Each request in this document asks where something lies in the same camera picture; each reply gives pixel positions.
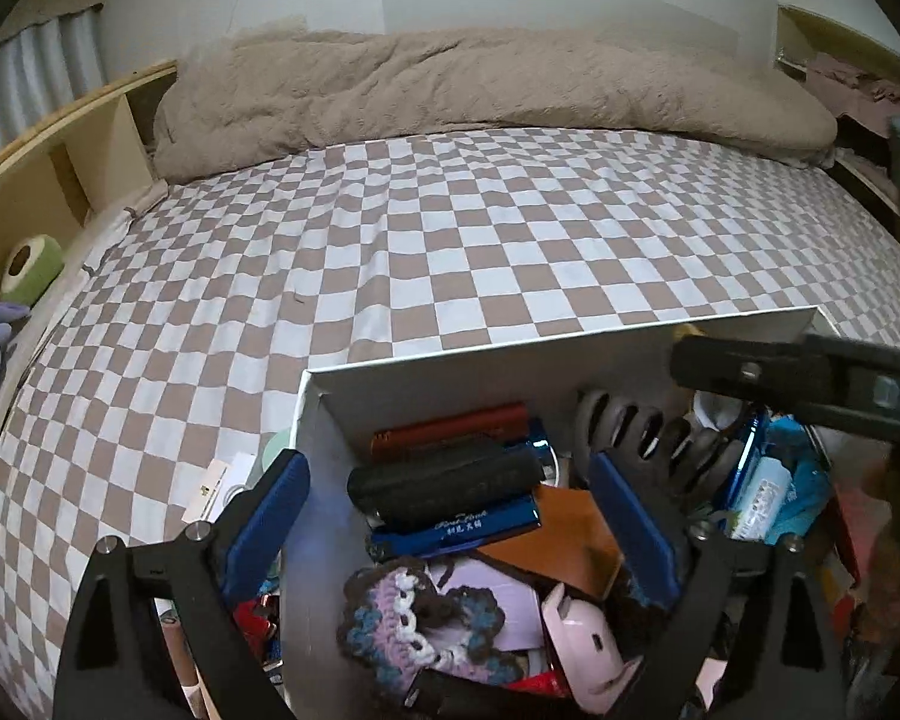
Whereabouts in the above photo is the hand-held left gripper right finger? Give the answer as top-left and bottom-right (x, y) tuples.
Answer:
(586, 450), (848, 720)

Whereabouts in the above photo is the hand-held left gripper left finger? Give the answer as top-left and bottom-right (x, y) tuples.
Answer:
(52, 450), (312, 720)

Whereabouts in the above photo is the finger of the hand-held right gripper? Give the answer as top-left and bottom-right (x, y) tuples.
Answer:
(670, 335), (835, 415)

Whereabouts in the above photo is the white cardboard box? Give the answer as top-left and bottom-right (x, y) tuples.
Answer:
(281, 305), (845, 720)

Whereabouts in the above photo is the white yellow-print carton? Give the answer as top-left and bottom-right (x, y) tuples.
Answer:
(187, 454), (256, 522)

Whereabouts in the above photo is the brown leather wallet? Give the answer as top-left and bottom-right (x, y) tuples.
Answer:
(476, 484), (623, 601)

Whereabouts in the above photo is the mint green round lid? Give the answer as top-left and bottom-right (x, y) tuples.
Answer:
(261, 431), (295, 473)

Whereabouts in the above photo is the blue metallic pen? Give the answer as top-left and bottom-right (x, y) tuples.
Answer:
(720, 409), (770, 511)

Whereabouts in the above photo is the grey spiral hair claw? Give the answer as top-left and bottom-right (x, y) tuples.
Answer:
(576, 388), (751, 511)

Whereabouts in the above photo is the teal packet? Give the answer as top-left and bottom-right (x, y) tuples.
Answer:
(765, 420), (833, 541)

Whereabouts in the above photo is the pink eyelash curler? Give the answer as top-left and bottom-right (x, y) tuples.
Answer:
(540, 585), (646, 717)

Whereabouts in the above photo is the blue keyring torch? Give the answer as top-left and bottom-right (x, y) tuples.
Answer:
(529, 420), (565, 482)

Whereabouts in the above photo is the white tube green label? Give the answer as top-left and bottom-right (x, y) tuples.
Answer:
(727, 457), (792, 541)

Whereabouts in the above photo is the lilac card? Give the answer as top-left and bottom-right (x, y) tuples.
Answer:
(427, 559), (545, 653)

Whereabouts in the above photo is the purple blue crochet coaster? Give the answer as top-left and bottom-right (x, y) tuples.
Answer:
(337, 566), (526, 683)

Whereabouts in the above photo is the blue metallic case white print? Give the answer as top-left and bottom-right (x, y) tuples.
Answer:
(367, 495), (541, 560)

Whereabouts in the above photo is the black cylinder pouch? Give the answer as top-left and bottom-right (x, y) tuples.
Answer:
(347, 439), (545, 530)

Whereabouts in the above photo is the dark red cylinder case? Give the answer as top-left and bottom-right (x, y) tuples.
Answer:
(371, 403), (532, 462)

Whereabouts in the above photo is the brown clothes pile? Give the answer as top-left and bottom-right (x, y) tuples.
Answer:
(802, 52), (900, 140)

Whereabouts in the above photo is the checkered bed sheet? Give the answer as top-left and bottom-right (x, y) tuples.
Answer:
(0, 124), (900, 713)

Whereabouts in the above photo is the green paper roll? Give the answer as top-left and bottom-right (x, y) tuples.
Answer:
(0, 236), (65, 308)

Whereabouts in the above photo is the beige fluffy blanket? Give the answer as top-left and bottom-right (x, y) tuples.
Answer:
(152, 26), (839, 182)

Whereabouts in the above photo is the wooden headboard shelf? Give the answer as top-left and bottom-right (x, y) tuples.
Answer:
(0, 62), (179, 462)

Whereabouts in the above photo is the white pleated curtain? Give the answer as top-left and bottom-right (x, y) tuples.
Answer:
(0, 11), (110, 173)

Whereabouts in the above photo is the wooden wall shelf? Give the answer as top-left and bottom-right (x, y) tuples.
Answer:
(776, 4), (900, 102)

